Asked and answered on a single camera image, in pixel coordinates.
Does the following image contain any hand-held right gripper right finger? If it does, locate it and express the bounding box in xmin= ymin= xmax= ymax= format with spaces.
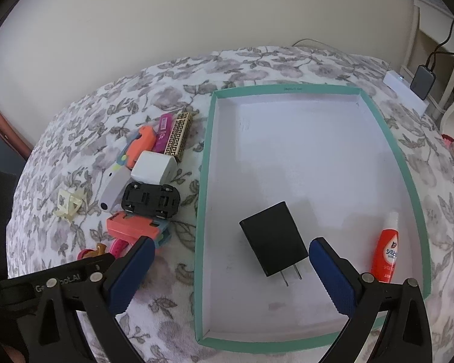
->
xmin=308 ymin=237 xmax=437 ymax=363

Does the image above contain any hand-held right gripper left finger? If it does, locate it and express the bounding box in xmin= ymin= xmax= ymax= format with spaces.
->
xmin=36 ymin=236 xmax=156 ymax=363

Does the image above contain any pink toy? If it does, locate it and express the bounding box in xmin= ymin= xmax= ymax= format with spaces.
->
xmin=77 ymin=238 xmax=131 ymax=261

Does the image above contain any black charger adapter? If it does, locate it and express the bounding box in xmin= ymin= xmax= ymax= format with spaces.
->
xmin=239 ymin=201 xmax=310 ymax=287

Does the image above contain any black toy car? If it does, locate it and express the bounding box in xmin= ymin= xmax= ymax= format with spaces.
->
xmin=121 ymin=181 xmax=181 ymax=221

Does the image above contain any grey white handheld device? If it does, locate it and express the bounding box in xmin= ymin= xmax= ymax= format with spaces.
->
xmin=99 ymin=166 xmax=132 ymax=211

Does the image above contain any teal plastic tray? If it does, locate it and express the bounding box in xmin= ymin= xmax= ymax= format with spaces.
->
xmin=194 ymin=85 xmax=432 ymax=355

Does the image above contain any red glue bottle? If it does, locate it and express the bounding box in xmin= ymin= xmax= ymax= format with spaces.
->
xmin=370 ymin=212 xmax=400 ymax=283

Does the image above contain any cream plastic clip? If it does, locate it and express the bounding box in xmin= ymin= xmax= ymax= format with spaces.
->
xmin=57 ymin=189 xmax=84 ymax=220

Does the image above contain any yellow sticky note pad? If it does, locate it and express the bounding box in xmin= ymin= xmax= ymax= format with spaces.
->
xmin=111 ymin=154 xmax=128 ymax=175

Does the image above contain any white charger cube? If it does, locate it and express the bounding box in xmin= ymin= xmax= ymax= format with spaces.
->
xmin=130 ymin=150 xmax=177 ymax=186

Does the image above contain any blue orange toy gun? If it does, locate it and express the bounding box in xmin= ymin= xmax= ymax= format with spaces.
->
xmin=119 ymin=126 xmax=157 ymax=170

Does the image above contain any gold patterned lighter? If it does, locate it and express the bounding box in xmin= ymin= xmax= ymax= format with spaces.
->
xmin=163 ymin=110 xmax=195 ymax=159

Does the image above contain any white power strip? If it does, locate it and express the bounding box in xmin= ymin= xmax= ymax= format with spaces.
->
xmin=384 ymin=71 xmax=430 ymax=112

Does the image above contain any dark grey charger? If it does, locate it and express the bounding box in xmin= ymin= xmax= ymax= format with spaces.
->
xmin=410 ymin=65 xmax=437 ymax=101

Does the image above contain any floral blanket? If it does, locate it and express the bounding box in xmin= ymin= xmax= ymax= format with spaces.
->
xmin=5 ymin=45 xmax=454 ymax=363

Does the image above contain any white furniture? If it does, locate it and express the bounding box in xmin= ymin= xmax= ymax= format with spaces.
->
xmin=401 ymin=0 xmax=454 ymax=129

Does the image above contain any red-brown frame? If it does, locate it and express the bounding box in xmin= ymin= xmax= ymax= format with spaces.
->
xmin=0 ymin=115 xmax=34 ymax=159

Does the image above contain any thin grey cable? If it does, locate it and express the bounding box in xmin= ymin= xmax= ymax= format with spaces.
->
xmin=291 ymin=38 xmax=337 ymax=51

